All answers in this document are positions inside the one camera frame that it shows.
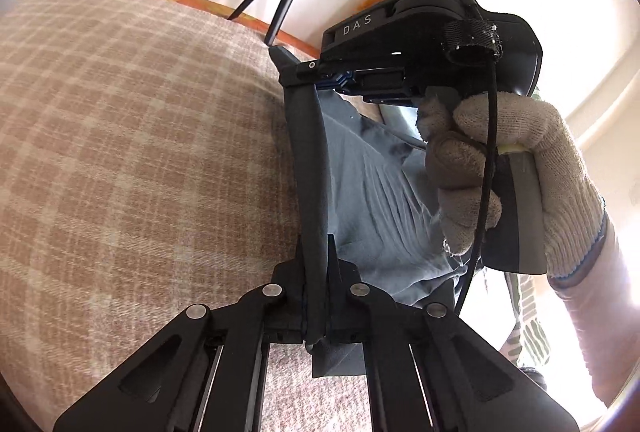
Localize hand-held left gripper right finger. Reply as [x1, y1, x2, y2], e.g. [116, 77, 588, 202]
[325, 234, 581, 432]

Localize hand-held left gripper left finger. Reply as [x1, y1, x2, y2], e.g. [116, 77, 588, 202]
[52, 262, 307, 432]

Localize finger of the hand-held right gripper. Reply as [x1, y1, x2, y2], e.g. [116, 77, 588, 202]
[269, 46, 361, 95]

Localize dark grey pants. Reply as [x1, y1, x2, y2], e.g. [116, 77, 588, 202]
[282, 82, 483, 380]

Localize person's right forearm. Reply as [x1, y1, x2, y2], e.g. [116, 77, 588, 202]
[547, 212, 640, 408]

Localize person's right hand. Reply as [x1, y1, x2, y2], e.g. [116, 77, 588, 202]
[417, 91, 608, 280]

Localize green and white pillow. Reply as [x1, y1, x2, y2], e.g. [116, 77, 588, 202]
[500, 272, 551, 363]

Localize beige checked bed blanket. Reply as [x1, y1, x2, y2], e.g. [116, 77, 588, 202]
[0, 0, 381, 432]

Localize orange bed frame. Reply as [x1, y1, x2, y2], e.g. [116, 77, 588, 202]
[60, 0, 321, 60]

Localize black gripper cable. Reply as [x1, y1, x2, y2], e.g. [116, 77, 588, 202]
[442, 19, 503, 315]

